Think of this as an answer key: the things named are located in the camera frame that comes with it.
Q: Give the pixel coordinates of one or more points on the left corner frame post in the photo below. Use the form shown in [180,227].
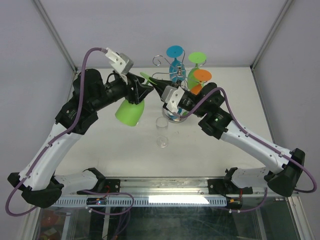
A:
[39,7]

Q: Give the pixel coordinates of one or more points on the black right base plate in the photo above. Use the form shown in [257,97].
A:
[217,186]

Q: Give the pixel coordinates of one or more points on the white LED light strip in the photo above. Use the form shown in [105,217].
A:
[178,199]

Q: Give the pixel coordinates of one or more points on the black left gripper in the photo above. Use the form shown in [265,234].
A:
[135,93]

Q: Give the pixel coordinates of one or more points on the corner frame post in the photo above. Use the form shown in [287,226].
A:
[39,7]
[272,32]

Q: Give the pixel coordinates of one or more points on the right corner frame post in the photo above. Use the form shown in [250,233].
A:
[272,32]

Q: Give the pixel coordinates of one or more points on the clear flute glass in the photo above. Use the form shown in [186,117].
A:
[162,126]

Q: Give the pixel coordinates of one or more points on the chrome wine glass rack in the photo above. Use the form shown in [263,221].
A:
[169,116]

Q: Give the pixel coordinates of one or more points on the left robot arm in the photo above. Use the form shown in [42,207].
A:
[38,183]

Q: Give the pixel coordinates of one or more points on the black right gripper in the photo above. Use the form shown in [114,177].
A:
[160,85]

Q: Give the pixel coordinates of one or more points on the blue plastic wine glass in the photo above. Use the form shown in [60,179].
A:
[177,71]

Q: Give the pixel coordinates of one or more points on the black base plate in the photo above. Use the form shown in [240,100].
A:
[110,186]
[217,186]

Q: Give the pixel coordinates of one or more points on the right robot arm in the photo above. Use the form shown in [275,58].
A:
[282,167]

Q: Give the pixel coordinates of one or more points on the green wine glass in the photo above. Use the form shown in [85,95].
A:
[198,59]
[130,114]

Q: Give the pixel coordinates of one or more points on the aluminium mounting rail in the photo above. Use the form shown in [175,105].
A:
[137,186]

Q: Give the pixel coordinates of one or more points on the orange plastic wine glass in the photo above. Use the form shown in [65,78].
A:
[202,76]

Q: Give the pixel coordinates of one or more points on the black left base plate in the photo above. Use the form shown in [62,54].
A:
[110,186]

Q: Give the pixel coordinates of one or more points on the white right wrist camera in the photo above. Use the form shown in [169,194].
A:
[171,97]

